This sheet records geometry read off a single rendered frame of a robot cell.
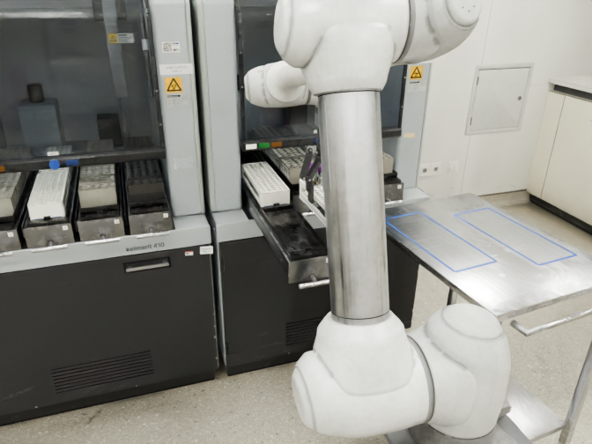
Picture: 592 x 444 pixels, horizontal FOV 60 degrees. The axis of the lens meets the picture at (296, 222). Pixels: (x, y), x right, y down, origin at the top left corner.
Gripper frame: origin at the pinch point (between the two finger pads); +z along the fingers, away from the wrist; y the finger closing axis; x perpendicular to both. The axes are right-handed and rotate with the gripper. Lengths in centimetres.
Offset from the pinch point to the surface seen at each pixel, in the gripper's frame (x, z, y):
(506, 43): 147, -21, 175
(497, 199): 146, 87, 192
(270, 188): 20.4, 5.3, -12.4
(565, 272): -46, 10, 49
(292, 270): -17.6, 14.1, -16.7
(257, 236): 25.3, 25.1, -15.8
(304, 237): -4.5, 11.5, -8.7
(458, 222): -12.0, 9.8, 39.4
